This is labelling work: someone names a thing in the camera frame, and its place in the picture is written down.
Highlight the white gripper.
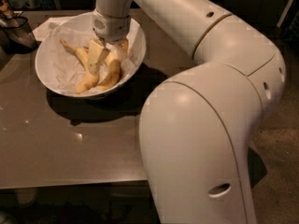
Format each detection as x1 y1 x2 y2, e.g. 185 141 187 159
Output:
88 10 131 76

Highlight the yellow banana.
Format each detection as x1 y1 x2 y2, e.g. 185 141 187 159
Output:
60 38 99 94
95 51 121 91

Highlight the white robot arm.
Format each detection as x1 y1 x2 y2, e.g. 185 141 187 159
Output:
93 0 286 224

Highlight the white bowl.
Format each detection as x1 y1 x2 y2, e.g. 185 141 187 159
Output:
35 11 148 99

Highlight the white paper liner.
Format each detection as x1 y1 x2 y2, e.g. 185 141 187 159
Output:
49 16 141 95

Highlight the white napkin on table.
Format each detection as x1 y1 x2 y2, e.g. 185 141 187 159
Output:
32 16 74 43

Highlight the black mesh basket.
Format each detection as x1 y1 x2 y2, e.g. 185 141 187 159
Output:
0 17 38 54

